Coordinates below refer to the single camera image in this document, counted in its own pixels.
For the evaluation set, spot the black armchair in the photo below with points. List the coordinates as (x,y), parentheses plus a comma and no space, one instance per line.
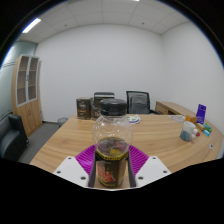
(11,136)

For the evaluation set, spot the large dark brown box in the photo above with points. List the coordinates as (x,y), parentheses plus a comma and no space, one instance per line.
(96,102)

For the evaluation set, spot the small dark brown box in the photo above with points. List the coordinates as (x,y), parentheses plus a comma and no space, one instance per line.
(83,108)

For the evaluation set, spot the grey mesh office chair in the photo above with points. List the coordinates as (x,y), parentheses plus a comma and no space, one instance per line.
(138,101)

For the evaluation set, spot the white mug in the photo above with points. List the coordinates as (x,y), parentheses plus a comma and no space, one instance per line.
(187,131)

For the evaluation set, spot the green flat box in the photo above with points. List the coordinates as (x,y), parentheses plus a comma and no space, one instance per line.
(208,126)

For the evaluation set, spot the flat round red coaster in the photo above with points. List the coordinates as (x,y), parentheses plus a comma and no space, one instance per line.
(198,134)

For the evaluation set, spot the purple sign card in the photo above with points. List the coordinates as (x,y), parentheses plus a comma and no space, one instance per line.
(201,113)

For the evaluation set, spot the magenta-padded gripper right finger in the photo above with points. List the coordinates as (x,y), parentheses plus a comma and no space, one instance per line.
(151,170)

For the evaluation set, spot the tan cardboard box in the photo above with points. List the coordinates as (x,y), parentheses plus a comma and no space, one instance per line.
(95,113)

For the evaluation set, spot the wooden shelf cabinet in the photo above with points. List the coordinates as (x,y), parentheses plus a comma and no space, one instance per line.
(28,110)

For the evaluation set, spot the wooden side desk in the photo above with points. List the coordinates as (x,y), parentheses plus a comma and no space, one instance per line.
(170,107)

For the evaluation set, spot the small pale box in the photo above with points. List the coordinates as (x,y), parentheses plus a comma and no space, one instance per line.
(199,126)

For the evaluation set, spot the grey waste bin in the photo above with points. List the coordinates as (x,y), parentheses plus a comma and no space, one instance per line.
(62,121)

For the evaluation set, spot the small blue box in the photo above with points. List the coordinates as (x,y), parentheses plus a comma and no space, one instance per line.
(207,132)

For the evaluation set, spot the ceiling light panel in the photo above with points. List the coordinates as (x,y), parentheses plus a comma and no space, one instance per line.
(31,25)

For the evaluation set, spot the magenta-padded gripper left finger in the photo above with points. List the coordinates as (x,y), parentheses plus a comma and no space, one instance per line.
(71,170)

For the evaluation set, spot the round grey disc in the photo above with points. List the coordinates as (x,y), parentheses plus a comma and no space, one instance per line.
(177,118)

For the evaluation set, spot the clear bottle with black cap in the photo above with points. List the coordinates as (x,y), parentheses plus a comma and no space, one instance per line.
(111,133)

